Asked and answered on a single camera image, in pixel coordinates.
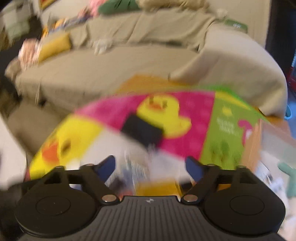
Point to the beige bundled blanket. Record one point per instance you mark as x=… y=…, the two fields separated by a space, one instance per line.
x=150 y=5

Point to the pink cardboard box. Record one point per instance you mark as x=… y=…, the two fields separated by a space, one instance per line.
x=269 y=153

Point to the mustard yellow cushion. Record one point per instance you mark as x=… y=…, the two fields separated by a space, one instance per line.
x=55 y=47

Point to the white small toy on sofa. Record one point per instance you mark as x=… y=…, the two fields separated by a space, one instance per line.
x=101 y=46

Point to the pink crumpled cloth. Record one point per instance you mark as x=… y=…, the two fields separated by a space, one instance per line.
x=29 y=53

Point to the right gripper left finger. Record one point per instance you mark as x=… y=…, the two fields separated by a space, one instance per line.
x=94 y=178

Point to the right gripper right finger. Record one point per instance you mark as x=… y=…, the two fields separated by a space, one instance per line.
x=204 y=176

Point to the beige covered sofa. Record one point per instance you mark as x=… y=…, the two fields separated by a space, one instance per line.
x=189 y=47

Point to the clear plastic bag with item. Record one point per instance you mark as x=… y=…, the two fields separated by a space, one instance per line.
x=136 y=171

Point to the black rectangular device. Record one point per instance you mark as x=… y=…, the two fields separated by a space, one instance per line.
x=141 y=131

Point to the green label box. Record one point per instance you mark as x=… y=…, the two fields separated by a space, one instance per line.
x=235 y=24

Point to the colourful duck play mat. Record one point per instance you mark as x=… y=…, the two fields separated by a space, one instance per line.
x=209 y=125

